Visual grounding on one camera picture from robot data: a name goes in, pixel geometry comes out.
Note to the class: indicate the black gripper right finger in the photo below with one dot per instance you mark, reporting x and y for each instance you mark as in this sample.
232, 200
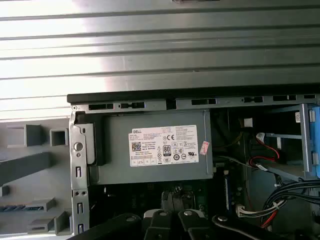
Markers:
195, 227

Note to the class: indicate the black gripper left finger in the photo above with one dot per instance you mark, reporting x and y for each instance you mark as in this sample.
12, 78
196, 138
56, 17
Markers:
155, 227

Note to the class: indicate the grey power supply unit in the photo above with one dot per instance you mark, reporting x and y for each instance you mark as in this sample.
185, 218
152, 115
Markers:
117, 150

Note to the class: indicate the grey plastic parts rack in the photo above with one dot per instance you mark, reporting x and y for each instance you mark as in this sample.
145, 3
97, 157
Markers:
58, 162

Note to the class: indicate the black open PC case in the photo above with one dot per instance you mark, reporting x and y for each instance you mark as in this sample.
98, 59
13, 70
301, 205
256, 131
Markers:
150, 105

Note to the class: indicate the blue plastic drive latch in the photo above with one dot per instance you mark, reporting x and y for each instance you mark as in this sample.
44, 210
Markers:
315, 140

